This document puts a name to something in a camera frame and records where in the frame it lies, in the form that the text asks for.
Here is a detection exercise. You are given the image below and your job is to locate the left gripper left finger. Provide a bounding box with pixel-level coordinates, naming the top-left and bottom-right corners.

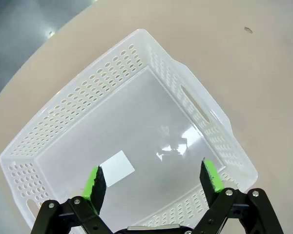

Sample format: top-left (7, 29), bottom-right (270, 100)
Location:
top-left (30, 165), bottom-right (113, 234)

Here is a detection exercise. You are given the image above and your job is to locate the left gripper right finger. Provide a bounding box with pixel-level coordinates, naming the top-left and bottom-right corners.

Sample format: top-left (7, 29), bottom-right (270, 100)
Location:
top-left (192, 157), bottom-right (285, 234)

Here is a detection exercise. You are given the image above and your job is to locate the white perforated plastic basket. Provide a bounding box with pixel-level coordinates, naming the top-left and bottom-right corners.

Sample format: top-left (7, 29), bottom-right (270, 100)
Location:
top-left (0, 28), bottom-right (259, 234)

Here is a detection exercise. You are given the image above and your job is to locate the white rectangular sticker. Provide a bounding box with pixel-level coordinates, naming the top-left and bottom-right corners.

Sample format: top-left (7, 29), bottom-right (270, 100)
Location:
top-left (100, 150), bottom-right (135, 188)

